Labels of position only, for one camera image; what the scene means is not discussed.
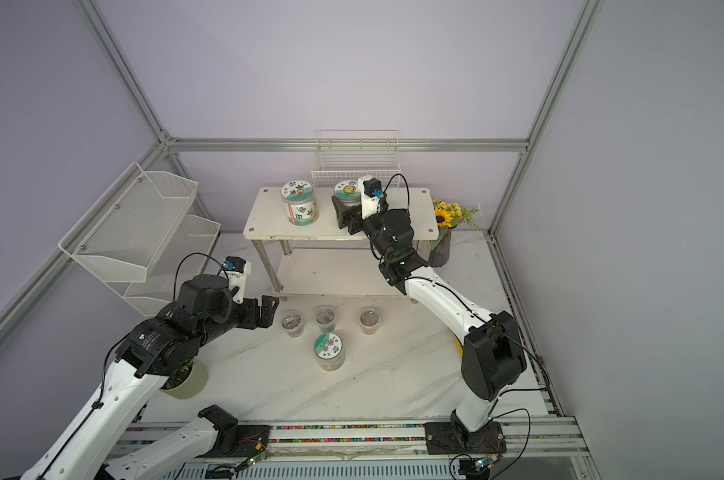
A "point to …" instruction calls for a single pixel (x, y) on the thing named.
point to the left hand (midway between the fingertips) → (258, 304)
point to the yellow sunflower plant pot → (448, 216)
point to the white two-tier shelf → (323, 258)
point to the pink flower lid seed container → (328, 348)
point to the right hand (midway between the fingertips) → (350, 196)
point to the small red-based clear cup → (369, 321)
